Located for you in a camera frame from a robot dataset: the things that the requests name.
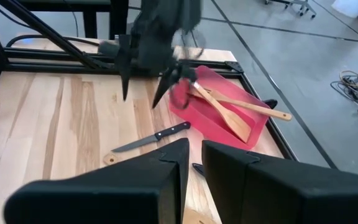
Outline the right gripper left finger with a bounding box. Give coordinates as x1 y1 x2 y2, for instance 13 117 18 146
4 138 191 224

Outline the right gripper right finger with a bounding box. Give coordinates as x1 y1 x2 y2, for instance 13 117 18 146
202 139 358 224

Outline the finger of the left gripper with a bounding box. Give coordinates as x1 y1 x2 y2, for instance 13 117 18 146
151 65 183 110
114 33 134 103

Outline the plain wooden spatula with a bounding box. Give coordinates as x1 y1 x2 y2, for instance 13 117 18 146
191 80 252 144

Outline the wooden slotted fork spatula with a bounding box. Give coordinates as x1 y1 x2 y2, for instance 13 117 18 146
187 88 293 122

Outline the wooden spatula with burnt logo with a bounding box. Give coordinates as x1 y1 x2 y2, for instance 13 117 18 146
103 152 223 224

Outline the pink translucent plastic bin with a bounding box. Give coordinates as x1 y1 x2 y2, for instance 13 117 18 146
168 64 270 151

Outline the black knife with black sheath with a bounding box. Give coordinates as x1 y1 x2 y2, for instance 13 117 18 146
192 162 205 177

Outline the grey wheeled chair base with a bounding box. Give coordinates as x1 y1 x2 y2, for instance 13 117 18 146
264 0 317 19

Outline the black-handled kitchen knife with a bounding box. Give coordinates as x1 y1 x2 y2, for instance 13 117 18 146
111 121 192 154

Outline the black aluminium table frame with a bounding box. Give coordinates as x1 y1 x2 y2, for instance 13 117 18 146
0 0 338 170

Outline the bundle of floor cables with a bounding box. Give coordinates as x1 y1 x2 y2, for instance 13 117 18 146
330 70 358 125

